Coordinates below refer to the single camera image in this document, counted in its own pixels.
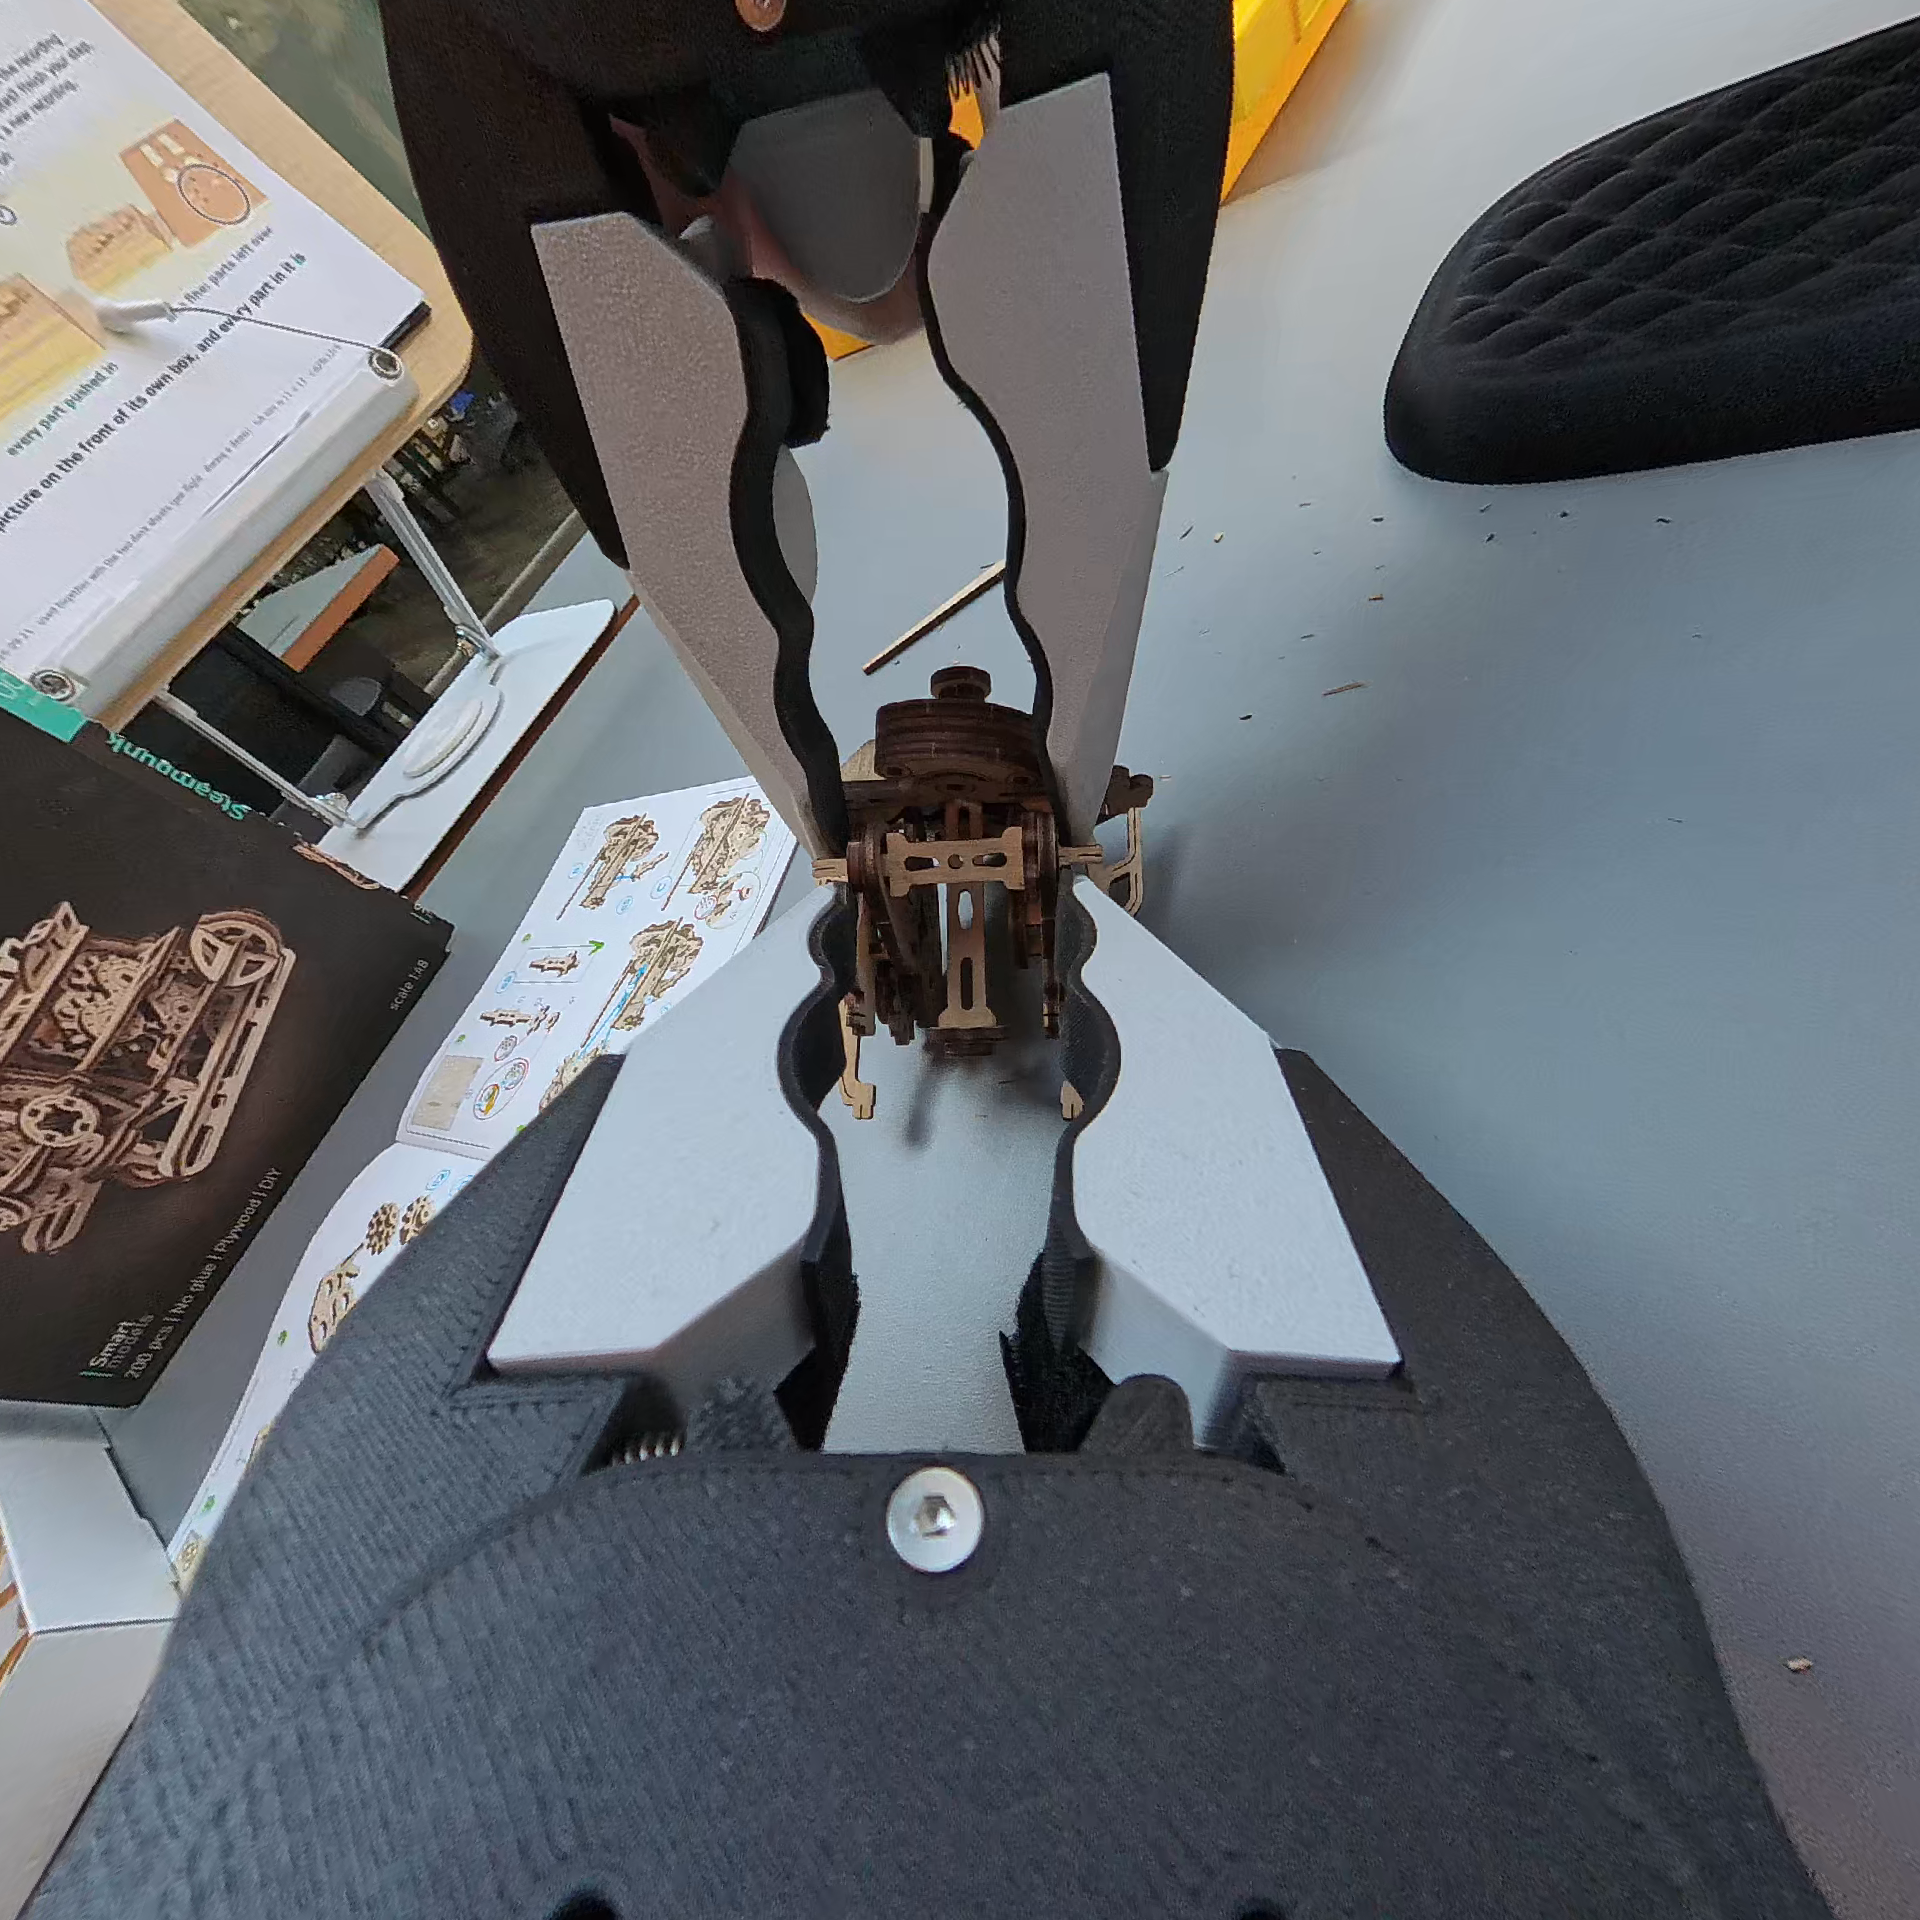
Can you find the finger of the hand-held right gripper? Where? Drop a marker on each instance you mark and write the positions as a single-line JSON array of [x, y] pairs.
[[1080, 376], [661, 450]]

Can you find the black quilted cushion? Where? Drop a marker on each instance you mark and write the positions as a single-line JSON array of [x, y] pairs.
[[1681, 255]]

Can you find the white paper holder bar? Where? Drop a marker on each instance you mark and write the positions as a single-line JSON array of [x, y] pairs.
[[225, 556]]

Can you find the grey desk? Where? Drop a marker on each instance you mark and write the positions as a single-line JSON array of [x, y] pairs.
[[1574, 901]]

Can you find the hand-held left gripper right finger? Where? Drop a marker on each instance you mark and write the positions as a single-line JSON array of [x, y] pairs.
[[1213, 1200]]

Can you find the illustrated instruction booklet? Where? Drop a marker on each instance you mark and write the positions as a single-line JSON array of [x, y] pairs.
[[661, 901]]

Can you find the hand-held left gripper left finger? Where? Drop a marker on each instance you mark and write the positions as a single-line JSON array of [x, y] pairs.
[[674, 1200]]

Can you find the wooden document board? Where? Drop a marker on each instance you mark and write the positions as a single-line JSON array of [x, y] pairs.
[[412, 240]]

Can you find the black model kit box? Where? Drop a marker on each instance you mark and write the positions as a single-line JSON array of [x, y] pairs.
[[149, 1125]]

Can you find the printed instruction sheet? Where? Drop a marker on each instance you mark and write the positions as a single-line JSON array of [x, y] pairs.
[[180, 90]]

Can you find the wooden submarine model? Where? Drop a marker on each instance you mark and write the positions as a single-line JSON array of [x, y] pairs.
[[945, 885]]

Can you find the thin wooden stick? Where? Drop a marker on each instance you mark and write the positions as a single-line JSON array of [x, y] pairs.
[[937, 615]]

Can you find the white cardboard box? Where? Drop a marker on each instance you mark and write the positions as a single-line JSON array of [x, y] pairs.
[[75, 1500]]

